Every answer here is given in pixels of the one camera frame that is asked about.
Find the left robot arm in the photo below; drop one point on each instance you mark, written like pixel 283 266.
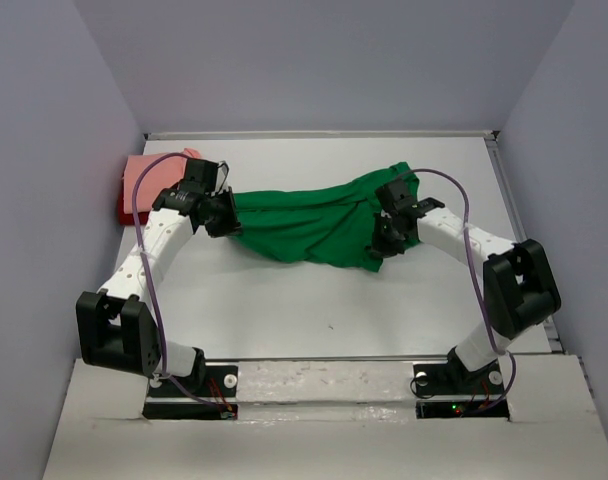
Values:
pixel 120 325

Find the dark red t shirt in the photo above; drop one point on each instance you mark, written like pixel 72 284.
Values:
pixel 126 219

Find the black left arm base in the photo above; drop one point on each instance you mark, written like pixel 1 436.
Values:
pixel 214 400

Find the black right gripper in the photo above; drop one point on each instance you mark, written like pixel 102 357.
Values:
pixel 379 247

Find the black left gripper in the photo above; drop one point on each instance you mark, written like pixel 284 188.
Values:
pixel 231 227

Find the pink t shirt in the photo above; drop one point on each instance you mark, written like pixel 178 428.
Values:
pixel 162 176

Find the green t shirt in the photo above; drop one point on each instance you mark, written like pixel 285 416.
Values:
pixel 332 226

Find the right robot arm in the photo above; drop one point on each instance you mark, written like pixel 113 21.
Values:
pixel 513 283

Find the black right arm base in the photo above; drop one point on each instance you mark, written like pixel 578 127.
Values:
pixel 438 397

